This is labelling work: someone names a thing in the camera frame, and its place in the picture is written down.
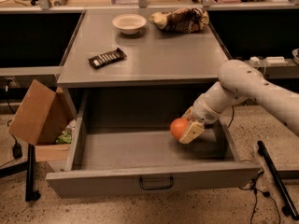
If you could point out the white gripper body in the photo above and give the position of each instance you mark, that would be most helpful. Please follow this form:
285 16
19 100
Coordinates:
204 112

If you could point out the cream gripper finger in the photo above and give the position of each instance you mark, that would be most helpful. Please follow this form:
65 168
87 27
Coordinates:
193 130
188 113

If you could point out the orange fruit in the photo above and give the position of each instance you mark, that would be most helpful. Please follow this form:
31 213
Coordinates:
178 126

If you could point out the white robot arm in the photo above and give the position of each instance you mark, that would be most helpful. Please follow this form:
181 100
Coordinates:
238 81

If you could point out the open grey top drawer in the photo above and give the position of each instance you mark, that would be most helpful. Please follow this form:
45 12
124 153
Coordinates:
123 135

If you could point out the grey cabinet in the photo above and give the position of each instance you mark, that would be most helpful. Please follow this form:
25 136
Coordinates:
153 57

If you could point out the white power strip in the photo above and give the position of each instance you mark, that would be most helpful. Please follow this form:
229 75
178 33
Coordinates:
267 62

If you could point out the brown chip bag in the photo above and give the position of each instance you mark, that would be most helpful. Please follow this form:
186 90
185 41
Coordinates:
184 20

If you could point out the black snack bar wrapper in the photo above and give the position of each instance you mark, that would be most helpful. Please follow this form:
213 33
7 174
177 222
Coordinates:
107 58

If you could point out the white paper bowl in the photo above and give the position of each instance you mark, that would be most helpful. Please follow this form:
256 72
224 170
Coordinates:
129 24

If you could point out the black stand leg right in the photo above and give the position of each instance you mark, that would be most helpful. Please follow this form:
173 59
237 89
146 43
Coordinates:
289 209

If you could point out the black stand leg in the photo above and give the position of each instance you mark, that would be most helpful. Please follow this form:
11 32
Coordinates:
289 209
31 195

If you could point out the green trash in box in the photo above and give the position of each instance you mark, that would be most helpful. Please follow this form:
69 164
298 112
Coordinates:
66 135

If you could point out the cardboard box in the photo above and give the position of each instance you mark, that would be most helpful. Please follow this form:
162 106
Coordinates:
41 118

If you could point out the black stand leg left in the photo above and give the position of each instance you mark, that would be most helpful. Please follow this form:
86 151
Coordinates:
31 195

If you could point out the black power adapter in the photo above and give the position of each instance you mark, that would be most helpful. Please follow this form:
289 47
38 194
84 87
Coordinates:
17 152

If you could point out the black drawer handle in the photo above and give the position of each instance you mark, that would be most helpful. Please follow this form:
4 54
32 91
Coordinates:
156 183

